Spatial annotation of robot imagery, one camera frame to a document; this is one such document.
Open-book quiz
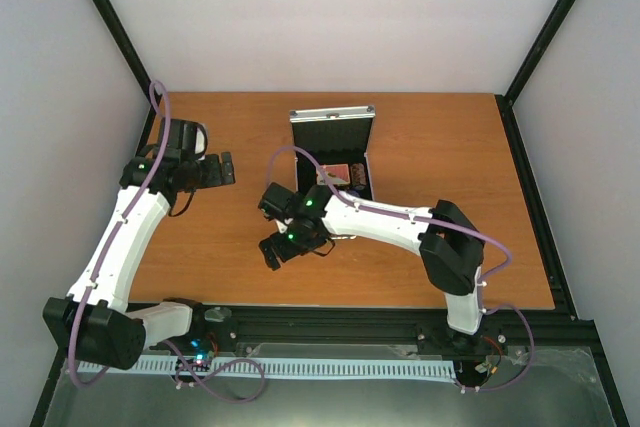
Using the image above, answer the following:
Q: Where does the red yellow card deck box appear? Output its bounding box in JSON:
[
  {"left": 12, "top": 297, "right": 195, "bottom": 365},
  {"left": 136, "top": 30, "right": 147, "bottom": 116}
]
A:
[{"left": 316, "top": 164, "right": 351, "bottom": 187}]

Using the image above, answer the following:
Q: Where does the clear round dealer button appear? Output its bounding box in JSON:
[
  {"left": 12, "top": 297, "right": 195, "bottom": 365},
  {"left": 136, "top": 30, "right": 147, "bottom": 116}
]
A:
[{"left": 204, "top": 306, "right": 232, "bottom": 323}]

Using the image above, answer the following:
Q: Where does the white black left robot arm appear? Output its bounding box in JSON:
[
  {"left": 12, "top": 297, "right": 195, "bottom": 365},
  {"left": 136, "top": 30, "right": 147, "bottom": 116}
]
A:
[{"left": 43, "top": 119, "right": 235, "bottom": 370}]

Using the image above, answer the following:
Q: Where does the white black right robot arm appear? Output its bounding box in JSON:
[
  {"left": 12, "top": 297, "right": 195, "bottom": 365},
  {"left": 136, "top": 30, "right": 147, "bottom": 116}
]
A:
[{"left": 258, "top": 182, "right": 485, "bottom": 335}]

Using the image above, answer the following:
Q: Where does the brown poker chip stack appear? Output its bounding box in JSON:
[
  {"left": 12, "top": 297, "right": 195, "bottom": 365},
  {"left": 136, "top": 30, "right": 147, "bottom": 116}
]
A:
[{"left": 350, "top": 163, "right": 368, "bottom": 190}]

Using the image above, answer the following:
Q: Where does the aluminium poker case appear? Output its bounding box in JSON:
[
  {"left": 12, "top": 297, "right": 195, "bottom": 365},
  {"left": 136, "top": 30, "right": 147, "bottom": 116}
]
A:
[{"left": 289, "top": 105, "right": 376, "bottom": 200}]

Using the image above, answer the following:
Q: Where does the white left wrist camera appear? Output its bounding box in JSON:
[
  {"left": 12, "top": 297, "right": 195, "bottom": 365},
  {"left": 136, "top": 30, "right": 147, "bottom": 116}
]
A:
[{"left": 194, "top": 123, "right": 208, "bottom": 157}]

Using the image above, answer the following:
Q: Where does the light blue cable duct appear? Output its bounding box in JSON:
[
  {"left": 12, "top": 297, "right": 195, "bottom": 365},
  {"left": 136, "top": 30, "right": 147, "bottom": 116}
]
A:
[{"left": 77, "top": 354, "right": 456, "bottom": 383}]

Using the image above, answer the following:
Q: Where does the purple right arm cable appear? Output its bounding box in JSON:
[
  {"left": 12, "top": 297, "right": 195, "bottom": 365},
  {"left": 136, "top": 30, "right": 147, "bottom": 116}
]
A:
[{"left": 265, "top": 145, "right": 536, "bottom": 394}]

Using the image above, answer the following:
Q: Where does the black aluminium frame rail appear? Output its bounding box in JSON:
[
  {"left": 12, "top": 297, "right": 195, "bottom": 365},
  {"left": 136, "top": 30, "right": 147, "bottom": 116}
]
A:
[{"left": 171, "top": 306, "right": 603, "bottom": 360}]

